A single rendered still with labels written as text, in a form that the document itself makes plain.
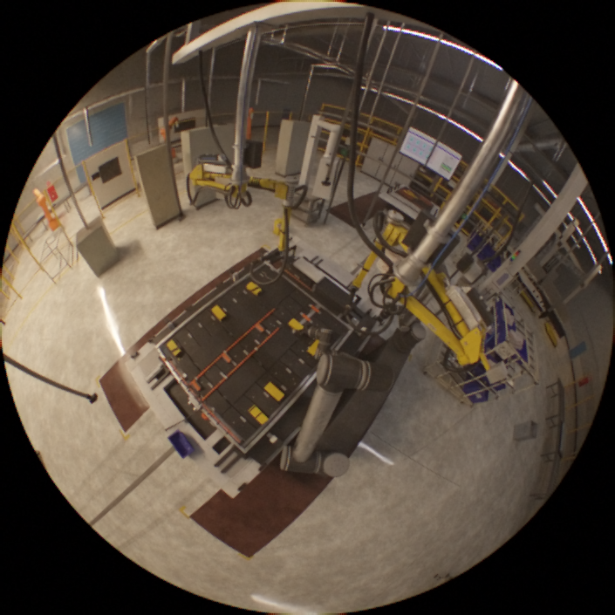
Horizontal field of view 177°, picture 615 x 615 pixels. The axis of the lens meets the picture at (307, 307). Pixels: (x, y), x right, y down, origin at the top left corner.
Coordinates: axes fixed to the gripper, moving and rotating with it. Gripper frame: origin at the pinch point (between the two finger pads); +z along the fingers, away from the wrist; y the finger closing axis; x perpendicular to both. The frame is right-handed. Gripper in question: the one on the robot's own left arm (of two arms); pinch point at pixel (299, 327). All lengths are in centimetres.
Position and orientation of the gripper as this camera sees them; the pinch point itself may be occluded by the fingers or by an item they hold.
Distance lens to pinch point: 189.2
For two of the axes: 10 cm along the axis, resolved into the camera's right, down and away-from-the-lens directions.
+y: 6.2, -5.9, 5.1
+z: -7.0, -1.3, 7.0
